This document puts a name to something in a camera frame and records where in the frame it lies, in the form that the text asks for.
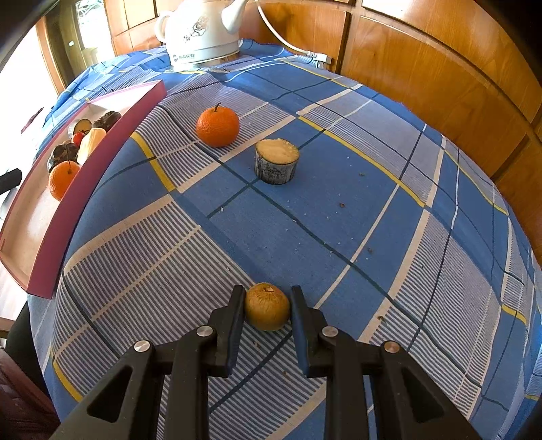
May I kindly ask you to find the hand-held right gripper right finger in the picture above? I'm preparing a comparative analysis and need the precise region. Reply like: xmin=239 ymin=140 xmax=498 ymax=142
xmin=289 ymin=285 xmax=482 ymax=440

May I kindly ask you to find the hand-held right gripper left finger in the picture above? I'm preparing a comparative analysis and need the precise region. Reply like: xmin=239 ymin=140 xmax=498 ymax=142
xmin=51 ymin=285 xmax=247 ymax=440

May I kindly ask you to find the tan round fruit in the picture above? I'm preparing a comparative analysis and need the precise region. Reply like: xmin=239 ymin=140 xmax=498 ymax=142
xmin=244 ymin=283 xmax=291 ymax=331

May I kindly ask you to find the magenta cardboard box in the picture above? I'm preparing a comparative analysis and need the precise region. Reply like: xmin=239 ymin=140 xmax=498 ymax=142
xmin=0 ymin=80 xmax=168 ymax=299

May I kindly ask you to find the orange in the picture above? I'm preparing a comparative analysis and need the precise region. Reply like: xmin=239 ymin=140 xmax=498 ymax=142
xmin=48 ymin=160 xmax=81 ymax=201
xmin=196 ymin=102 xmax=240 ymax=148

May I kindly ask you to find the yellow oblong fruit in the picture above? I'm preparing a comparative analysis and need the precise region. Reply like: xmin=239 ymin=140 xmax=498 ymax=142
xmin=77 ymin=128 xmax=106 ymax=166

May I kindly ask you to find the dark brown fruit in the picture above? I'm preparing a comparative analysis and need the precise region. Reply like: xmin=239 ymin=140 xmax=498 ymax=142
xmin=47 ymin=142 xmax=80 ymax=170
xmin=92 ymin=111 xmax=123 ymax=132

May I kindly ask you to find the blue plaid tablecloth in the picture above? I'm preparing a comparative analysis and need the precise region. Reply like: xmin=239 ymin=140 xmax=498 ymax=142
xmin=27 ymin=38 xmax=542 ymax=440

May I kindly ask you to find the cut pale dark-rind fruit piece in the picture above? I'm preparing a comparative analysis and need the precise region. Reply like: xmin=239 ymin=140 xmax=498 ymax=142
xmin=254 ymin=138 xmax=300 ymax=185

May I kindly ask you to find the dark wooden chair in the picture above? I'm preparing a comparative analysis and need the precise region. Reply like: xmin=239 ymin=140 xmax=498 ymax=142
xmin=0 ymin=302 xmax=60 ymax=440

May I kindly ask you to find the black object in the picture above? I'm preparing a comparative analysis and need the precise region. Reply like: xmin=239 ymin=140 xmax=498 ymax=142
xmin=0 ymin=168 xmax=23 ymax=191

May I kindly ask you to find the white ceramic electric kettle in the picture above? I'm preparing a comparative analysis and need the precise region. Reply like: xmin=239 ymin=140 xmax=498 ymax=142
xmin=153 ymin=0 xmax=248 ymax=73

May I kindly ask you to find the white power cable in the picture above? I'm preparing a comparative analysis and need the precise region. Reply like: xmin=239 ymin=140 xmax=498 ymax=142
xmin=255 ymin=0 xmax=318 ymax=58

